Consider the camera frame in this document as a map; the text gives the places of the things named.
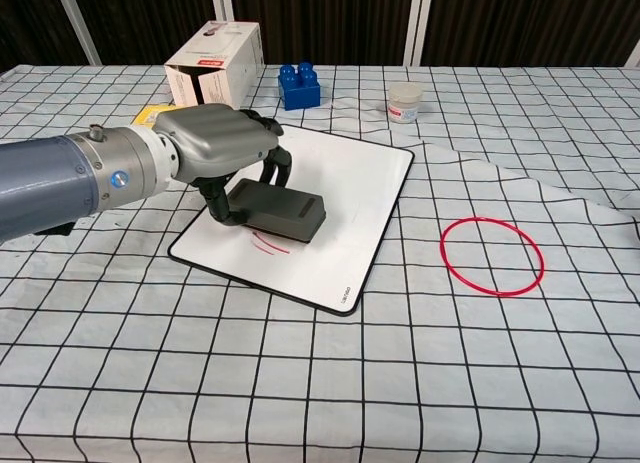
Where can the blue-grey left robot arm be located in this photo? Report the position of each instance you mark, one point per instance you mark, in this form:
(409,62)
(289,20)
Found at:
(55,178)

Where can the blue toy building brick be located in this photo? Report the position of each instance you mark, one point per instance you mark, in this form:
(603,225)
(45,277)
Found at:
(300,93)

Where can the white board with black rim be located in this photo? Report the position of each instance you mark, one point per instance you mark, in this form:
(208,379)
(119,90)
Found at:
(350,208)

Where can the grey whiteboard eraser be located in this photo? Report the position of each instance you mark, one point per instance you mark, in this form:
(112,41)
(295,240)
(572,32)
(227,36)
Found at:
(280,208)

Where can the white metal frame post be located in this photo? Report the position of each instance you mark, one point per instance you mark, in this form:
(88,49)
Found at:
(635,53)
(219,3)
(416,23)
(80,28)

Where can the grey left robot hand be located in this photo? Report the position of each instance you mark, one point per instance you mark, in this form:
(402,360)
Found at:
(215,138)

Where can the black-checked white tablecloth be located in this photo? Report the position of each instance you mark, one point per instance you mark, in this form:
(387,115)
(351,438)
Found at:
(320,383)

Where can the white cardboard product box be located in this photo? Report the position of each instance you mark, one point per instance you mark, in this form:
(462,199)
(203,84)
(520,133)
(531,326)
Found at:
(225,68)

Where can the green tub with yellow lid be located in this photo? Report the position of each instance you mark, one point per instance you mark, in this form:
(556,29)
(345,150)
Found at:
(145,115)

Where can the small white plastic jar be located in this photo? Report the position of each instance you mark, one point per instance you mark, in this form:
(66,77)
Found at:
(404,105)

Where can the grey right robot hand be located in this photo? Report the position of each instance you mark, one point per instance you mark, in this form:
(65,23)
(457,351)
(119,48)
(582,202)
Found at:
(636,233)

